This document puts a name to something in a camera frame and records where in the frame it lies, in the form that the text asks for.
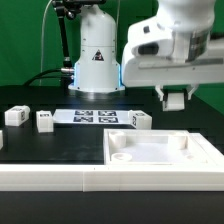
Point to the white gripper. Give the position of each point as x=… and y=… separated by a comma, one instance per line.
x=157, y=55

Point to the white square tabletop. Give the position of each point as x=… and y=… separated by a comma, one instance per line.
x=153, y=147

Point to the white marker base plate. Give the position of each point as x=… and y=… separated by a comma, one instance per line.
x=77, y=116

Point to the white U-shaped obstacle fence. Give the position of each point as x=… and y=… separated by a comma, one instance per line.
x=117, y=177

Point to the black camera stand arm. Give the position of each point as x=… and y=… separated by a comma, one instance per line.
x=69, y=9

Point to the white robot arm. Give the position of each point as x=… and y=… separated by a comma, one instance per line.
x=97, y=70

